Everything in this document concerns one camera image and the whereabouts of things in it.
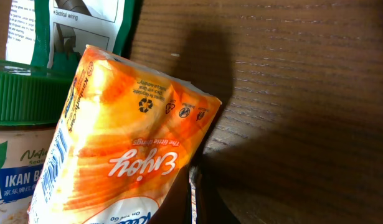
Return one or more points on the orange tissue pack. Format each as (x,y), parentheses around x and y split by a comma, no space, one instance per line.
(124,134)

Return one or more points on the green 3M gloves package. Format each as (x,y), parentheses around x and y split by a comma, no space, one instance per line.
(55,33)

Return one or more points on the green lid glass jar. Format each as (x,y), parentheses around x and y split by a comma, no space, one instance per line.
(31,102)

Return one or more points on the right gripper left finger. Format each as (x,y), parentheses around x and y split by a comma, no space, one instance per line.
(176,207)

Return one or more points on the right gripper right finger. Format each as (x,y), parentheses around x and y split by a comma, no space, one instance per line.
(211,209)

